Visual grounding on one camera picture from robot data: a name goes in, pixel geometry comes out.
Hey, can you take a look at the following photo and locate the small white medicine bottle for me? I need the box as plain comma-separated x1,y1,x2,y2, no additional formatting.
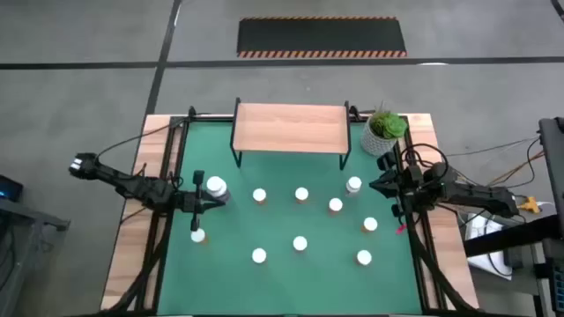
345,175,364,197

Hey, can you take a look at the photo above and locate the green succulent in white pot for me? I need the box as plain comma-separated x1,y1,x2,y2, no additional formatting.
360,100,409,158

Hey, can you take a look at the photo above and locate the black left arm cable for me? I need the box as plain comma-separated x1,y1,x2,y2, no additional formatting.
94,112,212,162

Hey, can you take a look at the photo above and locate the grey metal stand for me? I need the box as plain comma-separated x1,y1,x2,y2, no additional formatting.
0,197,71,317

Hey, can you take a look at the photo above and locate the black aluminium table frame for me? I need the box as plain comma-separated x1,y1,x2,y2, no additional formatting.
103,105,481,317

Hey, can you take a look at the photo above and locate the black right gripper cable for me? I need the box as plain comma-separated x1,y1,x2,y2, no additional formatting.
398,141,450,177

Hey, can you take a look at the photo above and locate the black hazard-striped floor mat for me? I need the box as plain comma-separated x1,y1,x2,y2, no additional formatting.
235,16,408,60

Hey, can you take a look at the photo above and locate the yellow power splitter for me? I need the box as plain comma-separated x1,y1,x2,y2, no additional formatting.
517,195,542,216

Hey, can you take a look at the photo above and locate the black device with blue light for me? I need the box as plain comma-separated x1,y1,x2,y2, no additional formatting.
0,174,24,203

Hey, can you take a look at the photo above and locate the green table mat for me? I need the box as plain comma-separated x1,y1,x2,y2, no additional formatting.
156,121,425,316

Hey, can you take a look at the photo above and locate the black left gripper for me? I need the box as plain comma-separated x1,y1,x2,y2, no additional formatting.
182,184,230,232

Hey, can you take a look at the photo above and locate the large white bottle dark label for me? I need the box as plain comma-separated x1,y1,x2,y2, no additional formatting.
205,174,232,204

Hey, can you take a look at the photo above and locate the white paper sheet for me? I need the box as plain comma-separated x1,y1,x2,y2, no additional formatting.
464,210,515,282

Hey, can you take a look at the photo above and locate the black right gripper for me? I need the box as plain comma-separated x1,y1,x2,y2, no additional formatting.
369,166,418,217

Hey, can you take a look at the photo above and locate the wooden shelf black metal frame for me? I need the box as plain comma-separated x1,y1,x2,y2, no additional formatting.
229,97,353,172

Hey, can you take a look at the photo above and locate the black desk beam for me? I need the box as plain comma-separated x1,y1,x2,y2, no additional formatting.
462,213,564,259

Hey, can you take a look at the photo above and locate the orange cable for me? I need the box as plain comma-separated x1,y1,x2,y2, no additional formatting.
484,149,547,188

